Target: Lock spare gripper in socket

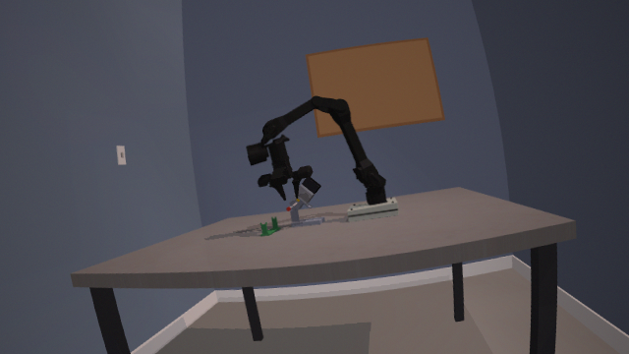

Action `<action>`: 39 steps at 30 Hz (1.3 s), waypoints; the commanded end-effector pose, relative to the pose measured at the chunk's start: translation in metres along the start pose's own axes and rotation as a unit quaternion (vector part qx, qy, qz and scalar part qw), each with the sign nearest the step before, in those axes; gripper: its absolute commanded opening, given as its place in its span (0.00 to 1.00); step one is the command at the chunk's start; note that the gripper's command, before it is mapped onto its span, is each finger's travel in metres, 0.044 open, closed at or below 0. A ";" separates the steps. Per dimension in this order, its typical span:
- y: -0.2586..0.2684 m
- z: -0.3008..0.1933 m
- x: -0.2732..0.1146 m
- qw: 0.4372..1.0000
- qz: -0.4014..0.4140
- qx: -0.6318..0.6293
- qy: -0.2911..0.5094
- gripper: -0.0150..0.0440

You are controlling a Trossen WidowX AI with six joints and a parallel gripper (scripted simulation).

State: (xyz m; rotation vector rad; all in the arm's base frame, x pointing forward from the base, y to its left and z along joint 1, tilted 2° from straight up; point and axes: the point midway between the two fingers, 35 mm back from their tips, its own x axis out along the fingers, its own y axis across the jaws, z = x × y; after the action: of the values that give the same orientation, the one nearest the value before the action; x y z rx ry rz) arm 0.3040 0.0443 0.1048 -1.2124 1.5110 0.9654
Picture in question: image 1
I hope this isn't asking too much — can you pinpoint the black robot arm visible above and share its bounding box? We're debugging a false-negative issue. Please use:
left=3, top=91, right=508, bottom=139
left=246, top=96, right=387, bottom=206

